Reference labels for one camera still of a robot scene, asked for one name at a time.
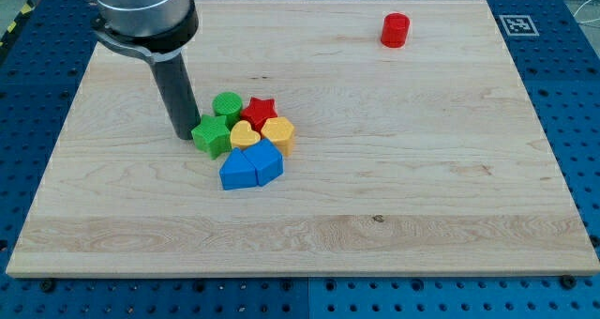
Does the yellow hexagon block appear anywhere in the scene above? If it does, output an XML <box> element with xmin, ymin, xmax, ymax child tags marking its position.
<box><xmin>261</xmin><ymin>116</ymin><xmax>295</xmax><ymax>157</ymax></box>

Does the blue pentagon block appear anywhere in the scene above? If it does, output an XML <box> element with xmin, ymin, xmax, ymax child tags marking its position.
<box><xmin>243</xmin><ymin>139</ymin><xmax>284</xmax><ymax>186</ymax></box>

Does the red star block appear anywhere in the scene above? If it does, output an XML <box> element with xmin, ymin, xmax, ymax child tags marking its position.
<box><xmin>240</xmin><ymin>97</ymin><xmax>278</xmax><ymax>131</ymax></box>

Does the yellow heart block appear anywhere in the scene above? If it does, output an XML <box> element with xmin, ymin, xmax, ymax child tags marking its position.
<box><xmin>230</xmin><ymin>120</ymin><xmax>262</xmax><ymax>150</ymax></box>

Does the blue triangle block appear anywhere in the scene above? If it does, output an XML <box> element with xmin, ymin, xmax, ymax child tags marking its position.
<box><xmin>219</xmin><ymin>148</ymin><xmax>258</xmax><ymax>190</ymax></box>

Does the green cylinder block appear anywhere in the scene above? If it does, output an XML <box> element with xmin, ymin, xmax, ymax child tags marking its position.
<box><xmin>212</xmin><ymin>92</ymin><xmax>243</xmax><ymax>129</ymax></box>

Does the green star block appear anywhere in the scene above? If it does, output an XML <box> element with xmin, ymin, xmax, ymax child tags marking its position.
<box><xmin>191</xmin><ymin>114</ymin><xmax>232</xmax><ymax>160</ymax></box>

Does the wooden board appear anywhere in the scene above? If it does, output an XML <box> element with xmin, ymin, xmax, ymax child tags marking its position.
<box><xmin>7</xmin><ymin>0</ymin><xmax>599</xmax><ymax>278</ymax></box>

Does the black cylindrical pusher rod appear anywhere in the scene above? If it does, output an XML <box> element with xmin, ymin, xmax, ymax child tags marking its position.
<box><xmin>150</xmin><ymin>53</ymin><xmax>201</xmax><ymax>140</ymax></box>

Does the red cylinder block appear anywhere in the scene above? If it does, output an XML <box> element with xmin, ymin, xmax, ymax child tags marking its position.
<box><xmin>380</xmin><ymin>12</ymin><xmax>411</xmax><ymax>48</ymax></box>

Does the white fiducial marker tag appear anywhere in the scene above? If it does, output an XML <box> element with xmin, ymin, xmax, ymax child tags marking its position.
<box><xmin>499</xmin><ymin>14</ymin><xmax>539</xmax><ymax>37</ymax></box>

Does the white cable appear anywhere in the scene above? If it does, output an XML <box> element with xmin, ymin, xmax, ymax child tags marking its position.
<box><xmin>572</xmin><ymin>0</ymin><xmax>600</xmax><ymax>29</ymax></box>

